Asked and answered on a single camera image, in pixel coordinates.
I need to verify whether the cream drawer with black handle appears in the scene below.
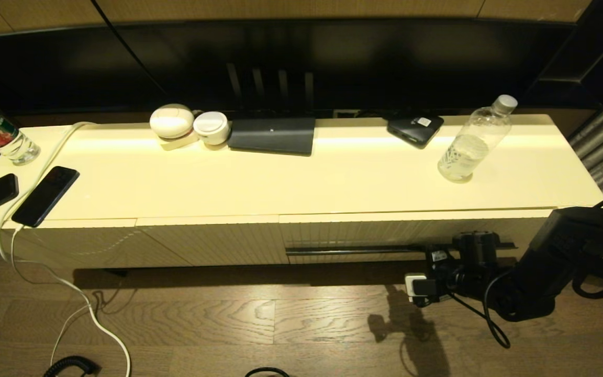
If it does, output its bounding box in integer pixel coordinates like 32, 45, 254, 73
280, 208, 556, 265

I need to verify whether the clear bottle with grey cap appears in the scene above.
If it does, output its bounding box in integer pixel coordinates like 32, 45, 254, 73
438, 94, 518, 183

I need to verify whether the cream ribbed cabinet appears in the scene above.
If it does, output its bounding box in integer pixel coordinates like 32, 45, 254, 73
0, 114, 603, 272

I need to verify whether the black box with white sticker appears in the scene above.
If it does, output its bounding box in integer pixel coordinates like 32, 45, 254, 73
387, 114, 445, 150

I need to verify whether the dark grey flat router box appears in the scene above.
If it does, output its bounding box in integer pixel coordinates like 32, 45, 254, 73
227, 117, 316, 157

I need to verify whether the black flat television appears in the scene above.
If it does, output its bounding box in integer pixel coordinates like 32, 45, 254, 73
0, 20, 574, 117

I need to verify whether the white round jar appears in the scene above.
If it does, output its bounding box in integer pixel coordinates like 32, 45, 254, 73
193, 112, 230, 146

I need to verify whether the white oval speaker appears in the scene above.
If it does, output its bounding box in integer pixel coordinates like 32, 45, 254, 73
149, 104, 194, 140

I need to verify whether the black smartphone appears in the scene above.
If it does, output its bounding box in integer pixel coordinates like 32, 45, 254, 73
11, 166, 80, 228

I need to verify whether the water bottle with green-red label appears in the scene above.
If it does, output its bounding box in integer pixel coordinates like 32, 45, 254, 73
0, 90, 41, 166

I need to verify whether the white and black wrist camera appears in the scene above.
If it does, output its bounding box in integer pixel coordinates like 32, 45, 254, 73
405, 272, 438, 303

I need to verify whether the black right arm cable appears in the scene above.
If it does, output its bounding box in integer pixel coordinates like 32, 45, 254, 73
448, 195, 603, 349

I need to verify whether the dark wooden wall frame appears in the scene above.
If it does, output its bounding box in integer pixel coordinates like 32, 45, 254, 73
521, 0, 603, 110

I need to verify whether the black coiled cable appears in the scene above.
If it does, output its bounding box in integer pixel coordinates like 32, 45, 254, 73
43, 356, 101, 377

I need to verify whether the thick white power cable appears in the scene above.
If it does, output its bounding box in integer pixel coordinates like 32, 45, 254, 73
0, 121, 132, 377

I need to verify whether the thin black wall cable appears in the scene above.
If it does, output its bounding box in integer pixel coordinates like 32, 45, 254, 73
91, 0, 171, 100

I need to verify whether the thin white charging cable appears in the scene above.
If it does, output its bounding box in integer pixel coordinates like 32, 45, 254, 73
10, 225, 93, 367

